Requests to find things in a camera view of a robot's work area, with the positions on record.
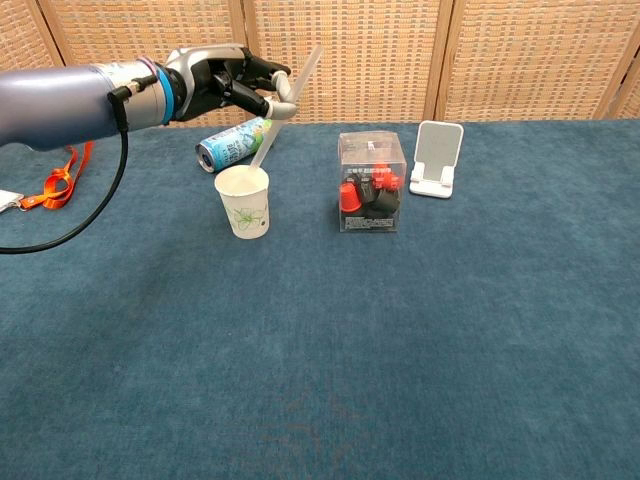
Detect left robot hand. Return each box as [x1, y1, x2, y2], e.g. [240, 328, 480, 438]
[164, 43, 298, 123]

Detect orange lanyard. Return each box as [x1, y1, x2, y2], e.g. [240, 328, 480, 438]
[19, 141, 96, 211]

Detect blue white drink can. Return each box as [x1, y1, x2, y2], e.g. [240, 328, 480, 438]
[195, 117, 274, 174]

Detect clear box red black parts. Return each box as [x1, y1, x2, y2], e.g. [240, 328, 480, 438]
[337, 131, 405, 234]

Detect white badge card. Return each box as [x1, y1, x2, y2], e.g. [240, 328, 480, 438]
[0, 189, 24, 215]

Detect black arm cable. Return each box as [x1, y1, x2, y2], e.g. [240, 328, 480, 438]
[0, 74, 160, 255]

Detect woven bamboo folding screen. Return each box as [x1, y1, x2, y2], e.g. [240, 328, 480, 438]
[0, 0, 640, 126]

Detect white paper cup green flower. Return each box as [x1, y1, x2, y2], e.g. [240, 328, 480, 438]
[214, 164, 271, 241]

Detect blue velvet tablecloth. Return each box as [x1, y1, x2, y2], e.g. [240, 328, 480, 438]
[0, 118, 640, 480]

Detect white phone stand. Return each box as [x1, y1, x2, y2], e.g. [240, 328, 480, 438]
[408, 120, 465, 200]

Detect translucent plastic straw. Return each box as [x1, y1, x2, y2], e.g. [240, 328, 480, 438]
[248, 44, 324, 172]

